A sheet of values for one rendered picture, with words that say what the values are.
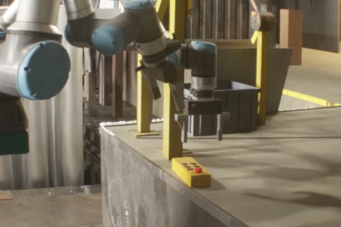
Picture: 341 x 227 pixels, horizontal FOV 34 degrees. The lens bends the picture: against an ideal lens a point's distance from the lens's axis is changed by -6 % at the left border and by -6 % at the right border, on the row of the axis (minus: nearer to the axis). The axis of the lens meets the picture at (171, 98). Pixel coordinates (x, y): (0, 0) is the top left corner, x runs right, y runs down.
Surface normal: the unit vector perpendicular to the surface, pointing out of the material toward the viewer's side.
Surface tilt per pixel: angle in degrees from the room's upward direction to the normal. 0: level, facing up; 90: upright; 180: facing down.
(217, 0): 90
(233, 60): 108
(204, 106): 90
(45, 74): 95
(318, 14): 90
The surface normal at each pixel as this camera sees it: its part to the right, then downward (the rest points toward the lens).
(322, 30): -0.92, 0.05
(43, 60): 0.75, 0.21
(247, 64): 0.40, 0.46
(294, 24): 0.40, 0.16
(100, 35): -0.53, 0.52
